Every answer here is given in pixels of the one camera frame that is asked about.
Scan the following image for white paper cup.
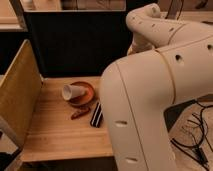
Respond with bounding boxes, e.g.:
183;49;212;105
62;85;86;101

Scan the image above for black cables on floor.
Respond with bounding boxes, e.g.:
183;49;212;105
170;99;213;169

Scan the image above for wooden side panel left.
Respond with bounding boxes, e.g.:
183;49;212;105
0;40;42;148

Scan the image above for dark right side panel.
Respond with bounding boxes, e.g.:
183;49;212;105
164;100;195;131

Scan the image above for black back panel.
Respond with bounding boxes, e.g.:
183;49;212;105
24;11;132;77

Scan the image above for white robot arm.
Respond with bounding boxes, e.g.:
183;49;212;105
100;3;213;171

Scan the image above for brown chocolate bar wrapper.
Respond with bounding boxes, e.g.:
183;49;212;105
71;107;90;120

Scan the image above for brown ceramic bowl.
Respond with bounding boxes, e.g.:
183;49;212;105
70;81;95;107

